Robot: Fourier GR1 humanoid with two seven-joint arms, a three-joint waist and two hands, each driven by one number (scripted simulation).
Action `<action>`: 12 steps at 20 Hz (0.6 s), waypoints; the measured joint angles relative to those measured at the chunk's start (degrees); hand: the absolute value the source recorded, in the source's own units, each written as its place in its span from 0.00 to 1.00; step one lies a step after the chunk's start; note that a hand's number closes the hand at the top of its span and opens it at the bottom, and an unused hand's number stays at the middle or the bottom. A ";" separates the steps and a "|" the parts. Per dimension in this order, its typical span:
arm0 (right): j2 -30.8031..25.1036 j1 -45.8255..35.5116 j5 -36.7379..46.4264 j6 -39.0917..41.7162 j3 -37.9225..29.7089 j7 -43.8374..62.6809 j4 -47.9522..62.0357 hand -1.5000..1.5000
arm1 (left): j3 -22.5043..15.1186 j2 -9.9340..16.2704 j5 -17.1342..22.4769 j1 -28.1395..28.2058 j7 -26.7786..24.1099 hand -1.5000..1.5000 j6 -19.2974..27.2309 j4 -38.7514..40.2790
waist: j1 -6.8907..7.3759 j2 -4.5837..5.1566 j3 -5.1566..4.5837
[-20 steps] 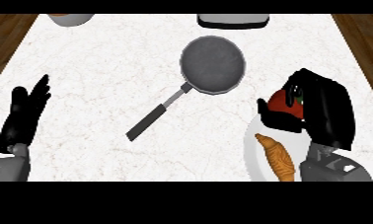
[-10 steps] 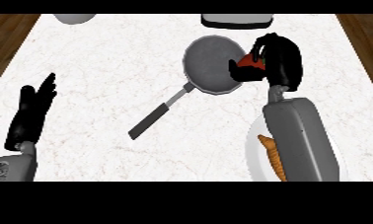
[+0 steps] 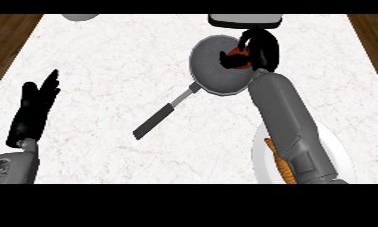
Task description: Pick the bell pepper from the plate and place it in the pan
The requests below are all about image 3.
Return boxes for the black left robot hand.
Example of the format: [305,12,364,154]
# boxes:
[5,68,62,149]

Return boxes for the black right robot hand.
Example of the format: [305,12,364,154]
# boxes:
[217,27,282,73]

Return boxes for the red bell pepper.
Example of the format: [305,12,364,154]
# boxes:
[226,46,254,70]

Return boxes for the grey frying pan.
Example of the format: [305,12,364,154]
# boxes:
[132,34,257,141]

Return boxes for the white plate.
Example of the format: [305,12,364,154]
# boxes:
[251,119,358,185]

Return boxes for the white and black appliance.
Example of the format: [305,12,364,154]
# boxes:
[207,14,285,29]

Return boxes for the grey round object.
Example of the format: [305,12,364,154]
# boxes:
[61,14,101,22]

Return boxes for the orange carrot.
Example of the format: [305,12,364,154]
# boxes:
[263,137,299,185]

